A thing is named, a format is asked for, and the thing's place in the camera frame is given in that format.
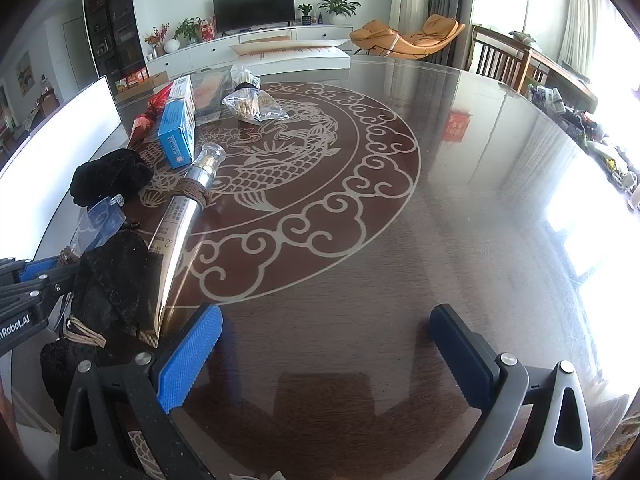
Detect red and yellow flowers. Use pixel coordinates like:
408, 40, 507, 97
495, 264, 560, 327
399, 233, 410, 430
144, 24, 171, 58

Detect red packet with cord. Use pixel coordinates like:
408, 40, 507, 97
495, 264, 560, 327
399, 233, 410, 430
127, 87, 173, 151

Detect black television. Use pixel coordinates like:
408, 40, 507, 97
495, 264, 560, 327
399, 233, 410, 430
212, 0, 296, 32

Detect bushy potted green plant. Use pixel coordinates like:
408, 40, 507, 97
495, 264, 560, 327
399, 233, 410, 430
174, 17, 203, 45

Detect dark wooden chair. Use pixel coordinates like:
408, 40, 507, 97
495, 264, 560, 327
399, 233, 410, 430
469, 25, 533, 93

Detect silver packet tied with cord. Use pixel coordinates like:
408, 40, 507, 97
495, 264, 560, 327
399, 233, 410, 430
131, 143, 227, 350

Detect flat white box orange lid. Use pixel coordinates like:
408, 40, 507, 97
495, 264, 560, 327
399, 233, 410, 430
229, 37, 351, 68

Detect phone case in clear bag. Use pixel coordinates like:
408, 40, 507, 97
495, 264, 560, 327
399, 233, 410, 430
192, 67, 236, 126

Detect orange rocking lounge chair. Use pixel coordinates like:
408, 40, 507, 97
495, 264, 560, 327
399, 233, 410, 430
349, 14, 466, 61

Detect brown cardboard box with snacks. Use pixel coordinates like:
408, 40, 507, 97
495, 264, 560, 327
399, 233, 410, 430
115, 70, 168, 106

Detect clear plastic tag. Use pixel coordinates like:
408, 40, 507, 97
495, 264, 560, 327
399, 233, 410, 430
75, 195, 127, 253

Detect white sheer curtain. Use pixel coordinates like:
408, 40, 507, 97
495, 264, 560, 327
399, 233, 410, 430
555, 0, 601, 76

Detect white cardboard box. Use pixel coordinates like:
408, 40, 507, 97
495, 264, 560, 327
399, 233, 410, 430
0, 75, 126, 266

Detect blue carton box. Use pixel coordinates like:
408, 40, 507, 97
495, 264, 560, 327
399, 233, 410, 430
157, 76, 197, 168

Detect dark display cabinet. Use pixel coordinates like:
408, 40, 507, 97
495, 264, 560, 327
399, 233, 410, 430
82, 0, 148, 103

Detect row of small clutter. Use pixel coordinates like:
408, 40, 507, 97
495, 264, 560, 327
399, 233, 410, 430
530, 85, 640, 211

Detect white tv cabinet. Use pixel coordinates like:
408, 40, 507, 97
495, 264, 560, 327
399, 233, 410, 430
145, 22, 361, 78

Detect black velvet pouch with cord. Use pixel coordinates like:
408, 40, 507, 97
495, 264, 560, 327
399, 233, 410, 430
40, 232, 166, 416

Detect wooden side desk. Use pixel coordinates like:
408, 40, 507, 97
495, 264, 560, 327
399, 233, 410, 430
520, 35, 601, 116

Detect clear bag of small sticks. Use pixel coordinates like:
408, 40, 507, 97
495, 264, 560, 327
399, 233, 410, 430
221, 66, 291, 123

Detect large potted green plant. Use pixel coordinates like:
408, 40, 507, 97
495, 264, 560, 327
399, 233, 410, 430
317, 0, 362, 26

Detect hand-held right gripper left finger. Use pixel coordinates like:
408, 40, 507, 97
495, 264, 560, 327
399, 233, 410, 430
57, 302, 223, 480

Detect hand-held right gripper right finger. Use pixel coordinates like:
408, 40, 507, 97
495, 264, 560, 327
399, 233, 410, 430
429, 303, 599, 480

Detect white door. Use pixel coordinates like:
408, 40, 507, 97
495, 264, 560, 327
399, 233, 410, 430
62, 17, 98, 93

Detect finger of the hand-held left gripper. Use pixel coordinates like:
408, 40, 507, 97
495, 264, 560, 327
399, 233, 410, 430
0, 256, 83, 311

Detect framed wall picture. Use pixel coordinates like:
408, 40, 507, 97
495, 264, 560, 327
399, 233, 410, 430
15, 52, 36, 96

